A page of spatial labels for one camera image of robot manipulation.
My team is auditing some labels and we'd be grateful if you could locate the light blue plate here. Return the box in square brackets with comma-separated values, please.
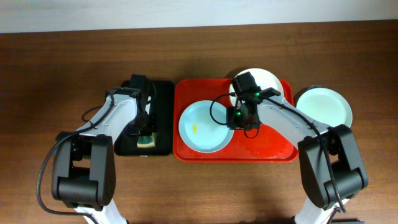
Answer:
[178, 100, 234, 154]

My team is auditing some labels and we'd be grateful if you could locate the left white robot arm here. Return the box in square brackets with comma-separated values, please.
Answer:
[49, 85, 156, 223]

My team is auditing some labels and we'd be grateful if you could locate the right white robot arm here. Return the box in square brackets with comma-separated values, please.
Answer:
[236, 88, 369, 223]

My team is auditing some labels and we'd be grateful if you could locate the pale green plate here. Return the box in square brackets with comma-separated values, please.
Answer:
[294, 85, 353, 128]

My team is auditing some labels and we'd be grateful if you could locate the white plate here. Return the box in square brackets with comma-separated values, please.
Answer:
[235, 68, 284, 96]

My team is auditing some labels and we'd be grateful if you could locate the black rectangular tray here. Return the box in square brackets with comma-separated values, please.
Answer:
[114, 80, 174, 156]

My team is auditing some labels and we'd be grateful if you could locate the green yellow sponge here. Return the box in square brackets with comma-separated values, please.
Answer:
[137, 133, 156, 149]

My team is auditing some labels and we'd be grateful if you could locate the red plastic tray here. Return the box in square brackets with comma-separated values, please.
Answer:
[173, 78, 298, 162]

